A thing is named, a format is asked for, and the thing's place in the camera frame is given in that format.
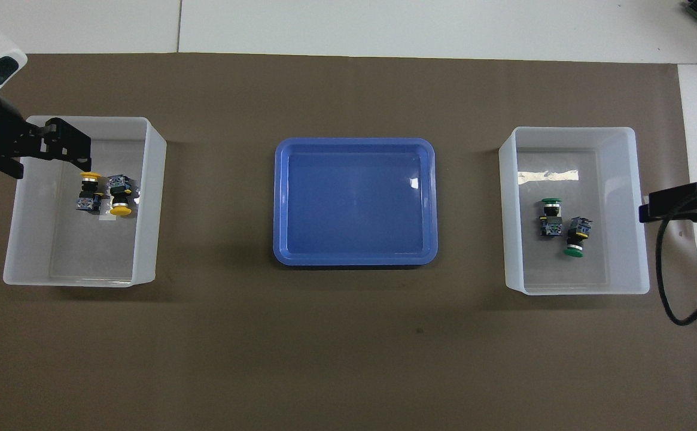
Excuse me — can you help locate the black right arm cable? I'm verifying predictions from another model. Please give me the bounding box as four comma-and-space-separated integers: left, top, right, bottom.
655, 204, 697, 327

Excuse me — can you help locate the translucent white plastic box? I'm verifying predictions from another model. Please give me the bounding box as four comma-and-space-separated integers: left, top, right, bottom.
498, 126, 651, 296
3, 116, 168, 288

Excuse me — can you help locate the brown paper table mat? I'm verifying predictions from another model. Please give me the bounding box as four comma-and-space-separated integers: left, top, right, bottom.
0, 53, 697, 431

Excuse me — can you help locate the yellow push button switch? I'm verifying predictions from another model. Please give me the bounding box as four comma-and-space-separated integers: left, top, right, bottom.
75, 171, 105, 213
106, 174, 141, 217

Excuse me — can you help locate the blue plastic tray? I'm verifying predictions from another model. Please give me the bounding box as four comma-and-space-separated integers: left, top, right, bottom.
273, 137, 439, 266

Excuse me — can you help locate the green push button switch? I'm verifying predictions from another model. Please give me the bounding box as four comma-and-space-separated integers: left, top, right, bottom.
562, 217, 593, 259
540, 198, 564, 237

